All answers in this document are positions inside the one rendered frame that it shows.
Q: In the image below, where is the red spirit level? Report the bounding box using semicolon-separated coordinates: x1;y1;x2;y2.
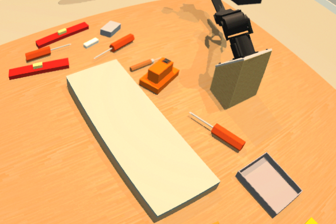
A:
35;22;89;49
9;58;69;80

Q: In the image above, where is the cream floor panel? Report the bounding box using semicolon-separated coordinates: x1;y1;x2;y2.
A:
66;59;221;222

